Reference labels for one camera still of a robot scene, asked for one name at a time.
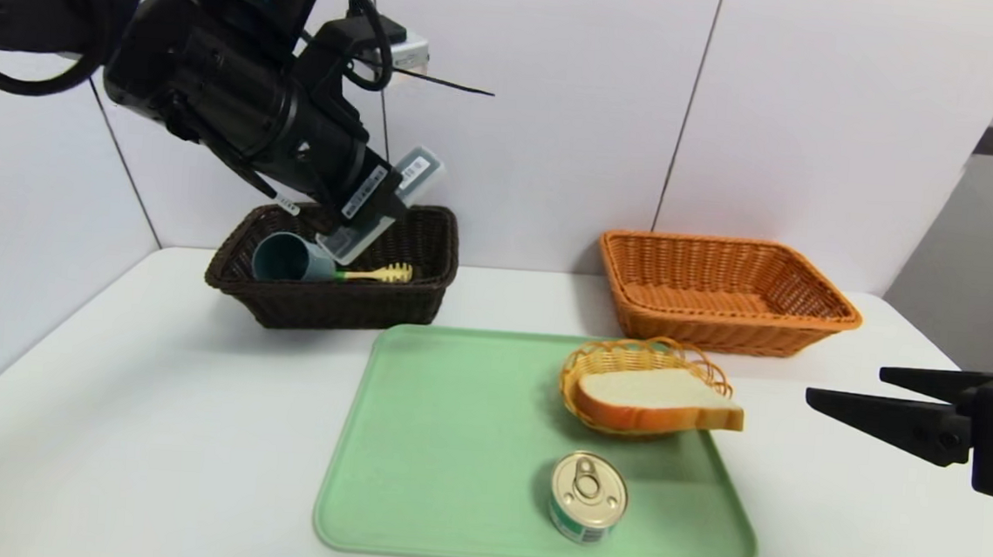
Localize small round orange wicker basket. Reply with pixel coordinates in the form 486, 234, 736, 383
556, 331, 736, 444

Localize yellow pasta spoon green handle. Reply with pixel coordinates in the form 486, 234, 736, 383
335, 258, 415, 287

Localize white bread slice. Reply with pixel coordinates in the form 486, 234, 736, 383
572, 361, 749, 441

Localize thin black cable tie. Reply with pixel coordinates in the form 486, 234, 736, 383
391, 66, 497, 98

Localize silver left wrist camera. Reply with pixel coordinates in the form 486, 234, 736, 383
389, 33, 432, 73

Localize grey clear cutlery case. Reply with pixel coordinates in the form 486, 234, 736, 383
316, 139, 447, 273

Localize dark brown wicker basket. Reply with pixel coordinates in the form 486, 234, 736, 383
201, 190, 464, 342

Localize light green plastic tray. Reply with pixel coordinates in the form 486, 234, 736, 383
311, 318, 772, 557

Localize large orange wicker basket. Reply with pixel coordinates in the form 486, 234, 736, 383
592, 228, 868, 364

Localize tin can gold lid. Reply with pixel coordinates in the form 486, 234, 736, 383
547, 449, 632, 548

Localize thick black left camera cable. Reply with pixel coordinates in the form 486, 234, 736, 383
296, 0, 398, 95

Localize blue-grey plastic cup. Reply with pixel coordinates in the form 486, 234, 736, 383
250, 228, 339, 288

